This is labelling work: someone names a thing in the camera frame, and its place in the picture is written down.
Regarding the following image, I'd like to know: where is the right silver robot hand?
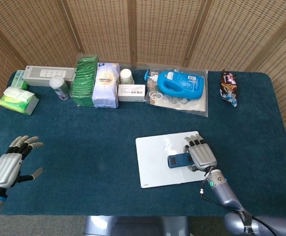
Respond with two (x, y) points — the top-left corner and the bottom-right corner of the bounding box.
(183, 134), (218, 173)

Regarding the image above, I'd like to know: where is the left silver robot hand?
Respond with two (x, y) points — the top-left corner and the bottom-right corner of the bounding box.
(0, 135), (44, 190)

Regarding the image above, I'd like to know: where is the blue board eraser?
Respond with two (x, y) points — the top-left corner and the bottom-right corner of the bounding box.
(167, 153), (194, 169)

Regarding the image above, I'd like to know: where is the white drawing board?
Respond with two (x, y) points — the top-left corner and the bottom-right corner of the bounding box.
(135, 130), (207, 189)

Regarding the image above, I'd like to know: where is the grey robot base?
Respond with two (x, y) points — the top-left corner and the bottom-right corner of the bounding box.
(83, 215), (190, 236)

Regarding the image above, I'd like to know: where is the clear zip plastic bag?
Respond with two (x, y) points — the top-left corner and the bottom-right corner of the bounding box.
(144, 64), (209, 118)

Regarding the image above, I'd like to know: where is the open green tissue pack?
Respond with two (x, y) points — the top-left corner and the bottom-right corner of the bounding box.
(0, 86), (40, 116)

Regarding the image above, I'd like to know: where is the brown snack bag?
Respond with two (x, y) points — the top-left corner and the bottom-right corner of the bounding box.
(219, 69), (238, 108)

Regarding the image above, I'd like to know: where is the blue pump detergent bottle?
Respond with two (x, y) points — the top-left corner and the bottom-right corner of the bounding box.
(144, 70), (206, 101)

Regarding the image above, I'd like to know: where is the dark teal table mat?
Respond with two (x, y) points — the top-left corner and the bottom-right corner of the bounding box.
(0, 69), (286, 217)

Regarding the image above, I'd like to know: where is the pale green tissue pack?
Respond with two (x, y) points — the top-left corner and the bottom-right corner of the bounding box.
(9, 70), (30, 89)

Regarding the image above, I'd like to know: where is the small white barcode box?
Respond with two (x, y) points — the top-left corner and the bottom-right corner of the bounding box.
(117, 84), (146, 102)

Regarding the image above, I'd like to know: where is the grey power strip box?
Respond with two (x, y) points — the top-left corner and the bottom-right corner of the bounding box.
(22, 65), (76, 87)

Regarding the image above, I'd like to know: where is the white-capped spray can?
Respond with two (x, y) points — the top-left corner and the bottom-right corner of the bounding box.
(49, 75), (71, 101)

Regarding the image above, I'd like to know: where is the small white bottle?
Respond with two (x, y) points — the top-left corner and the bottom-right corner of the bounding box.
(119, 68), (135, 86)

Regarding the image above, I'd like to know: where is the clear box of green sachets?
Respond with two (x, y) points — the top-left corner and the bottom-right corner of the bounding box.
(70, 53), (99, 107)

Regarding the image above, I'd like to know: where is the white lavender paper bag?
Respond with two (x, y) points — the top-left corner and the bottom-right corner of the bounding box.
(92, 62), (121, 109)

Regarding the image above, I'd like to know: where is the woven rattan folding screen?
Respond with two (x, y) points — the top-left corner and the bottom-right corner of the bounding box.
(0, 0), (286, 170)

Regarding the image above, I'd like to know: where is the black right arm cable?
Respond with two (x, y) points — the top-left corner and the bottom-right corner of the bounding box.
(199, 169), (276, 236)

